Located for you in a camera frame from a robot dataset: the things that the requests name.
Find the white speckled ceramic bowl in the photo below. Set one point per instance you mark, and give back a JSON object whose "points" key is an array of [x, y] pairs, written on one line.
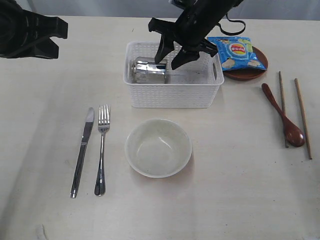
{"points": [[158, 148]]}

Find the wooden chopstick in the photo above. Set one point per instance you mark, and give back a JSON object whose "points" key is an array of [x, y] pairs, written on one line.
{"points": [[303, 116], [282, 95]]}

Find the blue Lays chip bag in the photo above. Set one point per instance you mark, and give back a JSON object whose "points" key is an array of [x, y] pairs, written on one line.
{"points": [[236, 53]]}

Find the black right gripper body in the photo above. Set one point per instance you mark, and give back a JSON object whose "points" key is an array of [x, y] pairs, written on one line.
{"points": [[198, 18]]}

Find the white perforated plastic basket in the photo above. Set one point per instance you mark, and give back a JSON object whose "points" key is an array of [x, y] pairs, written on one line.
{"points": [[191, 86]]}

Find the shiny stainless steel cup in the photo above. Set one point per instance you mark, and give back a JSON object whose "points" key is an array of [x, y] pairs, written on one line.
{"points": [[144, 70]]}

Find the silver metal fork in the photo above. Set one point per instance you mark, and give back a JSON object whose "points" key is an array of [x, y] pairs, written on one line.
{"points": [[103, 128]]}

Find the silver metal table knife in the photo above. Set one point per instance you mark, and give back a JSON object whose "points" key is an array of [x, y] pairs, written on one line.
{"points": [[89, 122]]}

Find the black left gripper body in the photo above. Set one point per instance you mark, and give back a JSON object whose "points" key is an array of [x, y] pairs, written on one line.
{"points": [[26, 34]]}

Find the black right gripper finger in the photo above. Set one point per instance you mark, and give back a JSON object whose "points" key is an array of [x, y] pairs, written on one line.
{"points": [[192, 53], [167, 30]]}

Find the brown round plate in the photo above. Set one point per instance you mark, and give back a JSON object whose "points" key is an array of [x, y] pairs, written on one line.
{"points": [[250, 73]]}

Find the dark red wooden spoon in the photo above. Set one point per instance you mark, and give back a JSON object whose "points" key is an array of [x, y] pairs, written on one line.
{"points": [[293, 135]]}

